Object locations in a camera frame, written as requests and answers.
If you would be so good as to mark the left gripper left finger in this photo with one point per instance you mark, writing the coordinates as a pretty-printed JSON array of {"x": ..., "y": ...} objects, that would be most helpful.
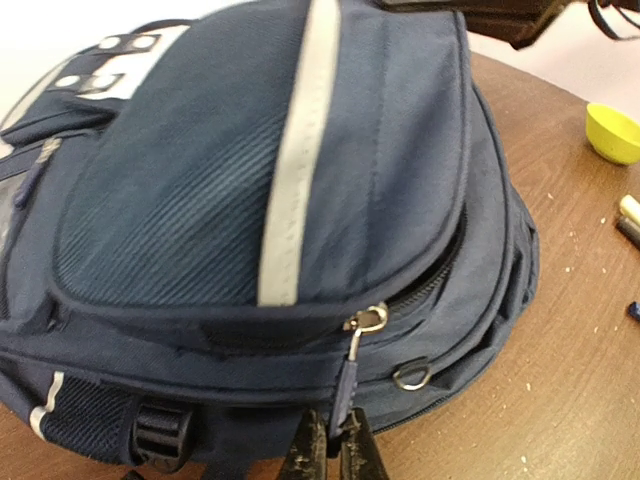
[{"x": 307, "y": 455}]

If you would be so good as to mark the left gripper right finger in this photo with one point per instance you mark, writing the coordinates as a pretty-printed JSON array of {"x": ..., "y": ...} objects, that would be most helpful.
[{"x": 360, "y": 458}]

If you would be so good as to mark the navy blue student backpack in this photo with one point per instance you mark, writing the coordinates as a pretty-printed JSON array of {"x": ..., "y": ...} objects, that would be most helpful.
[{"x": 211, "y": 226}]

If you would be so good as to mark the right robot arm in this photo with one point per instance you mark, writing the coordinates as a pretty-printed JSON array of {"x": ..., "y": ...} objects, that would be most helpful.
[{"x": 519, "y": 22}]

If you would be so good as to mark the pink black highlighter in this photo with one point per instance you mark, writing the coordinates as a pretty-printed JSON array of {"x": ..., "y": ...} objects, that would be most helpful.
[{"x": 629, "y": 229}]

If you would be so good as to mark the yellow highlighter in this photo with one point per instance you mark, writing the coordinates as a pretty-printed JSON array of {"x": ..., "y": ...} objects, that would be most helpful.
[{"x": 629, "y": 207}]

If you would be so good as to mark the lime green plastic bowl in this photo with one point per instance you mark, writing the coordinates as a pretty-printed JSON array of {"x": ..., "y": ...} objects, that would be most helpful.
[{"x": 612, "y": 134}]

